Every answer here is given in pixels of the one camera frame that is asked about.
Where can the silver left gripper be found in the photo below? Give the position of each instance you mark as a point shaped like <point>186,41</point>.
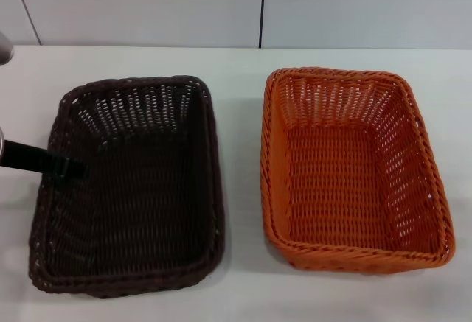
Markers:
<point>1,149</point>

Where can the dark brown woven basket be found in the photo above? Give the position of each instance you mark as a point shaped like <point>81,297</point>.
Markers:
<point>147,196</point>

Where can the orange woven basket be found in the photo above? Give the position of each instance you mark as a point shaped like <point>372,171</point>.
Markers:
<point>332,178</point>

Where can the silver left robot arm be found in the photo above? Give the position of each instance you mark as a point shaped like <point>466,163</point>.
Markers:
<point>5,49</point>

